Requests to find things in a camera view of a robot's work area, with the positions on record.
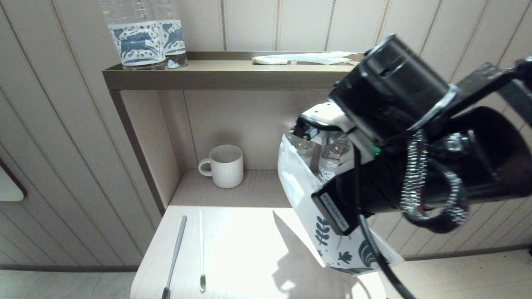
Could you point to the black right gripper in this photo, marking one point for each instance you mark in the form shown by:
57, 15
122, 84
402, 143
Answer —
336, 211

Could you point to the white leaf-print plastic bag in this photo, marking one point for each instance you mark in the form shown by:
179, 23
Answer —
299, 195

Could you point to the small clear water bottle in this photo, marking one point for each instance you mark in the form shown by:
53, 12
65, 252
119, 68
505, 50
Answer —
332, 160
303, 149

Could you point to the white ribbed mug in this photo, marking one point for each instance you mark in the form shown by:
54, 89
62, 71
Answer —
226, 168

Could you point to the slim white toothbrush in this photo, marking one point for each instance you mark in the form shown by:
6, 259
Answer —
201, 249

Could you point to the white packet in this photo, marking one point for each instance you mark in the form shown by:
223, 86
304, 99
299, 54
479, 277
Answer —
320, 57

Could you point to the grey toothbrush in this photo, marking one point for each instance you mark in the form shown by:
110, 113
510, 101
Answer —
176, 249

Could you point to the white folded sachet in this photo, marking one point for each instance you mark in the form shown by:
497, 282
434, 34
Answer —
269, 60

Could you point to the bronze open shelf unit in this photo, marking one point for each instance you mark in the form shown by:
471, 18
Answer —
232, 77

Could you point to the large bottle blue deer label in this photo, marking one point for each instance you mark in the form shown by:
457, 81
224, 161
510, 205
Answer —
176, 37
137, 41

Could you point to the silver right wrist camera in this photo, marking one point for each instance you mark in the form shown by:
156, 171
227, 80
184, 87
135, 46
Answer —
328, 116

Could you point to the white wall fixture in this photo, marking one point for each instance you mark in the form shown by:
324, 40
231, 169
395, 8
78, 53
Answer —
8, 185

